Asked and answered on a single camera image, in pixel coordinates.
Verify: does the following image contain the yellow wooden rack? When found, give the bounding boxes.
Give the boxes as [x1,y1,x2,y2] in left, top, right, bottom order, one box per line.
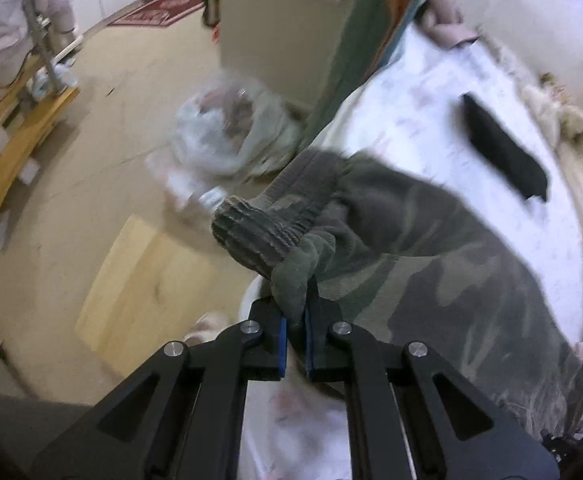
[0,55,81,241]

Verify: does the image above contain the camouflage green pants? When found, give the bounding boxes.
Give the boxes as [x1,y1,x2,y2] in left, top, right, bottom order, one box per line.
[210,147,583,436]

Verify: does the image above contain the white printed bed sheet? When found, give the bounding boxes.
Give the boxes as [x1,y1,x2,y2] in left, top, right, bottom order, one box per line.
[236,24,583,480]

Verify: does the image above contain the pink crumpled cloth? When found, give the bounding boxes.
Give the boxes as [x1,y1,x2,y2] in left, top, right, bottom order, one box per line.
[416,0,480,49]

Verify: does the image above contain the red patterned rug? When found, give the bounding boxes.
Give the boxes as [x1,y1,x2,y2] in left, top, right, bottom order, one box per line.
[108,0,206,28]

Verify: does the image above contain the black sock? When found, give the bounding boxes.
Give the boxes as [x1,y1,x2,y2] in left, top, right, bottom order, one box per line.
[461,93,549,204]

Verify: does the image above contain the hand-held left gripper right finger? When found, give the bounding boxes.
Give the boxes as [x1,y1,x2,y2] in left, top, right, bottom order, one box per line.
[303,280,560,480]

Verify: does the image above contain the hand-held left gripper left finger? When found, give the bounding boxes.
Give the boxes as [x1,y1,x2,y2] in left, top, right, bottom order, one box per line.
[30,298,288,480]

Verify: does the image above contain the green orange mat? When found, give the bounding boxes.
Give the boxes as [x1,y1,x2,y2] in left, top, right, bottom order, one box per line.
[302,0,430,153]

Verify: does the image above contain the light wooden board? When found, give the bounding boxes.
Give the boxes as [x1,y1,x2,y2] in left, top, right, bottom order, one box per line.
[74,215,260,379]

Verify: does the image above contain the beige cabinet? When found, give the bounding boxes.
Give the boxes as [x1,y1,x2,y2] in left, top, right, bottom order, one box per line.
[208,0,363,111]

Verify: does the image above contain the clear plastic bag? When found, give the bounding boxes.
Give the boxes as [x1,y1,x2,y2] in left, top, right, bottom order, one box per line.
[144,73,303,211]

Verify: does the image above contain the beige fluffy blanket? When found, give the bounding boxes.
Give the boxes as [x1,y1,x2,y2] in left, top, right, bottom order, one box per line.
[476,25,583,341]

